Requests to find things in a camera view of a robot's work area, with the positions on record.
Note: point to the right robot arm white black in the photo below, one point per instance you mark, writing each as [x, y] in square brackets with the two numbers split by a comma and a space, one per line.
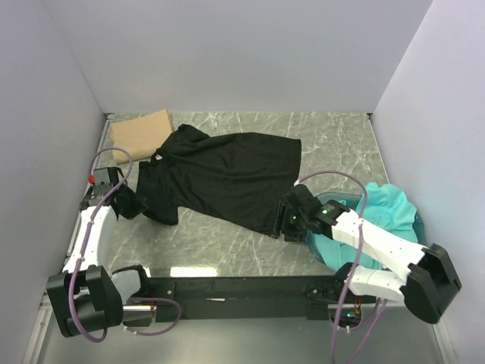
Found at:
[422, 278]

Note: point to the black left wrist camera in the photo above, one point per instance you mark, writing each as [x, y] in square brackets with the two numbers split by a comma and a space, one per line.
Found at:
[102, 180]

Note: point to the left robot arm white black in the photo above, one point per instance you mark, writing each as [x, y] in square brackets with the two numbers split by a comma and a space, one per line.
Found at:
[84, 284]

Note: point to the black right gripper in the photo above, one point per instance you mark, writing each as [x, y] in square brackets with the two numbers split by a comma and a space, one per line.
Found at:
[283, 211]

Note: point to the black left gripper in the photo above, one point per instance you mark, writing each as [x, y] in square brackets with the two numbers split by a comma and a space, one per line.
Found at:
[137, 205]

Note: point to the black t-shirt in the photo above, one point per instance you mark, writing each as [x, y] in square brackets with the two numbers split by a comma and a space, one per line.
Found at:
[240, 177]

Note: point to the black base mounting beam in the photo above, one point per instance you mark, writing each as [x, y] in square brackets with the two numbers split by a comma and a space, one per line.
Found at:
[241, 298]

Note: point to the teal t-shirt in basket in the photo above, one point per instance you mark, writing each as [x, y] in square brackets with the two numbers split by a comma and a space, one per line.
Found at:
[386, 204]

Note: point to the aluminium rail frame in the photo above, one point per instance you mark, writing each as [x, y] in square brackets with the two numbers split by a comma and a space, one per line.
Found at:
[45, 303]

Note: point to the blue plastic laundry basket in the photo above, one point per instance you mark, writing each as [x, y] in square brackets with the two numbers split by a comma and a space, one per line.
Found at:
[322, 242]

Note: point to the folded tan t-shirt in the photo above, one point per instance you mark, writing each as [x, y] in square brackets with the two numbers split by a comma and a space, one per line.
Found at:
[142, 136]

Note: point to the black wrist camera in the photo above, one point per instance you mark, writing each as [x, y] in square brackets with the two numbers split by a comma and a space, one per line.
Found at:
[299, 196]
[102, 180]

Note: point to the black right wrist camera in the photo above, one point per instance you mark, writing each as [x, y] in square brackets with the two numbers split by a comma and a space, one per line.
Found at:
[299, 196]

